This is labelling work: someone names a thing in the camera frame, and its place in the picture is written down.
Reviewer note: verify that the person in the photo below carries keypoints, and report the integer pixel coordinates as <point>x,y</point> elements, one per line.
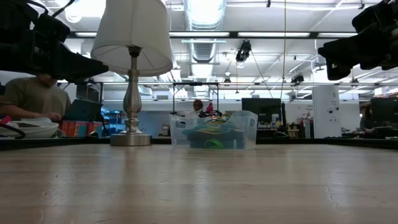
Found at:
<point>197,107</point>
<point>34,96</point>
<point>366,121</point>

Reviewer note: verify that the silver ventilation duct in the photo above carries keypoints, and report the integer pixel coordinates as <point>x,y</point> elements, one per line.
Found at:
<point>202,51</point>

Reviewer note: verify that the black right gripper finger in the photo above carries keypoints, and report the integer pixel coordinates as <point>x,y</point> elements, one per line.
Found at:
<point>354,43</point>
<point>334,53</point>

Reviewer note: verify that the black overhead light bar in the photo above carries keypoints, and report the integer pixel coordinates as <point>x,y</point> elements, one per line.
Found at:
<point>313,35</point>

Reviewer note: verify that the clear plastic bin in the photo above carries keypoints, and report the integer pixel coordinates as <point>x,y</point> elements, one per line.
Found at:
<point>248,130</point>

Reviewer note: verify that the black computer monitor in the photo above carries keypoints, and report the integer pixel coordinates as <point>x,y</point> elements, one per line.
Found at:
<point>261,107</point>

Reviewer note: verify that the white bowl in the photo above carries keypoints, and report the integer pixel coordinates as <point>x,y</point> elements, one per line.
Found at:
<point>40,130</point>

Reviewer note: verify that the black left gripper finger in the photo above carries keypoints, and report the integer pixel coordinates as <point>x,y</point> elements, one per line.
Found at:
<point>71,56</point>
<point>91,68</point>

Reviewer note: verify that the dark open laptop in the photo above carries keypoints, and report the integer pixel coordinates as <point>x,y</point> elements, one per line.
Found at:
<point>84,110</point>

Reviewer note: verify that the black metal stand frame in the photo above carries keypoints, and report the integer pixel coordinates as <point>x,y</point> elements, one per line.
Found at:
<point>196,83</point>

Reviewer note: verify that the orange cardboard boxes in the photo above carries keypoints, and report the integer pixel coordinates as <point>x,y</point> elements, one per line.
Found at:
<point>81,128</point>

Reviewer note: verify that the black aluminium table frame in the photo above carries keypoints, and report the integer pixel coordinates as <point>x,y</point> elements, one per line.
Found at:
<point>62,143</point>

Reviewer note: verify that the white shade silver table lamp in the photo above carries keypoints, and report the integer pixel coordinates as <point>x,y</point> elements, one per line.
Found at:
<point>133,31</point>

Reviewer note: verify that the white column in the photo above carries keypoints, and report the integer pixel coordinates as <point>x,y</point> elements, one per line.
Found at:
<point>326,112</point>

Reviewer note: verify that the black cabinet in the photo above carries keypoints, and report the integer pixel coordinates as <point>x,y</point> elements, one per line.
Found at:
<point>385,115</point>

